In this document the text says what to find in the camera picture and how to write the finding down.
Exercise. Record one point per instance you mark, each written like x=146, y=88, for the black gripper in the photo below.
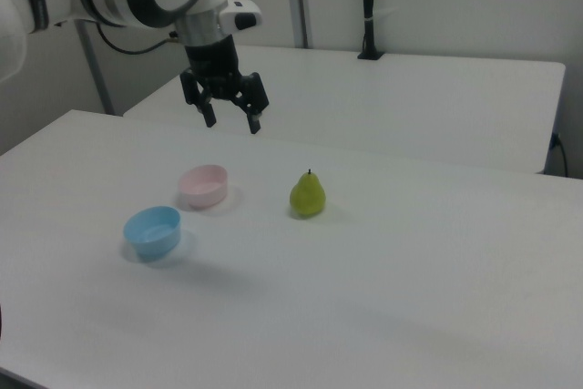
x=214, y=68

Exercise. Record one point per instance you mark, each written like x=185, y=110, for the green pear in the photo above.
x=308, y=197

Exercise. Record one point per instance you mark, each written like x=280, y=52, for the pink plastic bowl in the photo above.
x=202, y=186

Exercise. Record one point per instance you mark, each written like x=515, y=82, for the blue plastic bowl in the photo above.
x=154, y=232

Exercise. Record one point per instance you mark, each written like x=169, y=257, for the white side table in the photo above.
x=387, y=102

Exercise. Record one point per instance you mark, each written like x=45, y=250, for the black pole with clamp base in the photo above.
x=368, y=6

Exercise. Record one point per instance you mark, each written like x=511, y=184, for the grey metal frame post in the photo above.
x=98, y=74
x=300, y=2

